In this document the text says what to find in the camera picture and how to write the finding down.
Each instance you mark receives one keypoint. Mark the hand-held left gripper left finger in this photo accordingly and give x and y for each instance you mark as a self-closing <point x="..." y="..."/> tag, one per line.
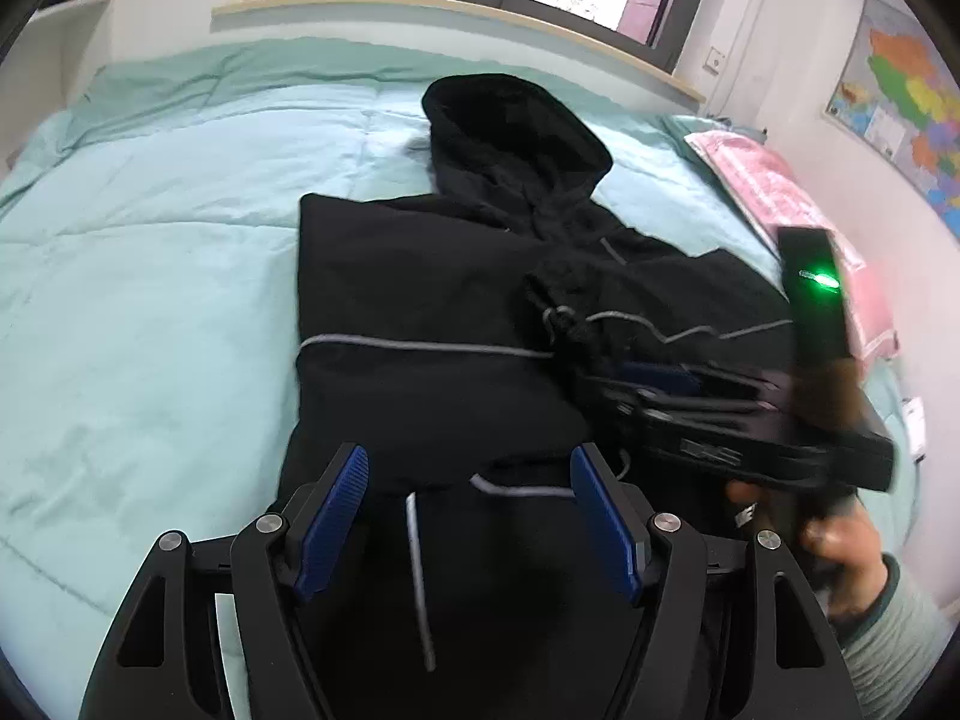
<point x="334" y="517"/>

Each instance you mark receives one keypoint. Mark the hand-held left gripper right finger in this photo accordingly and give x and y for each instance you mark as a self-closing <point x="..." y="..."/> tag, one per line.
<point x="604" y="525"/>

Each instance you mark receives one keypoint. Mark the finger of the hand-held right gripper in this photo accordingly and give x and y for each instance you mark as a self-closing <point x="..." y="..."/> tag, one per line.
<point x="660" y="377"/>
<point x="630" y="406"/>

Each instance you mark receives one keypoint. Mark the black hoodie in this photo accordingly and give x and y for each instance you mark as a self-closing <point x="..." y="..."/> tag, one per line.
<point x="420" y="277"/>

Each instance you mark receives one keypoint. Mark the person's right forearm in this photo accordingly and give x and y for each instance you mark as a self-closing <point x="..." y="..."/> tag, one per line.
<point x="892" y="652"/>

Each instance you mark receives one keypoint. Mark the person's right hand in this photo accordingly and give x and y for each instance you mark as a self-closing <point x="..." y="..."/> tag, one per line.
<point x="847" y="551"/>

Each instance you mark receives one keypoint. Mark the pink quilted pillow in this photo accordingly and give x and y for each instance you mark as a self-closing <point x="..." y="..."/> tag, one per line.
<point x="757" y="180"/>

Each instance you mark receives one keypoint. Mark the teal pillow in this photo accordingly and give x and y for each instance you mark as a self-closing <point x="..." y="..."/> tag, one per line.
<point x="712" y="126"/>

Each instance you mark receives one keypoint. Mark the teal quilted duvet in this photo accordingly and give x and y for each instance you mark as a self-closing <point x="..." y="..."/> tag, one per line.
<point x="150" y="277"/>

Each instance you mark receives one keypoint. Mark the wooden windowsill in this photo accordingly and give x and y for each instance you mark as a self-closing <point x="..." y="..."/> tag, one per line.
<point x="450" y="11"/>

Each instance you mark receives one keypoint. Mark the white bookshelf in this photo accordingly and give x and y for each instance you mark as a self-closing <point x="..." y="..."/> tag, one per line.
<point x="67" y="37"/>

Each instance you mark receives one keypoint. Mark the white wall socket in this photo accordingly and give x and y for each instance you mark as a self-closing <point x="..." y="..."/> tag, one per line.
<point x="913" y="420"/>

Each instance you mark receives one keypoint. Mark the white wall switch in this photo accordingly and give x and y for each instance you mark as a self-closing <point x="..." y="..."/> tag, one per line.
<point x="716" y="60"/>

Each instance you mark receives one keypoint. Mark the colourful wall map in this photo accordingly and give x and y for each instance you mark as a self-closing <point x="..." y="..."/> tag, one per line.
<point x="907" y="90"/>

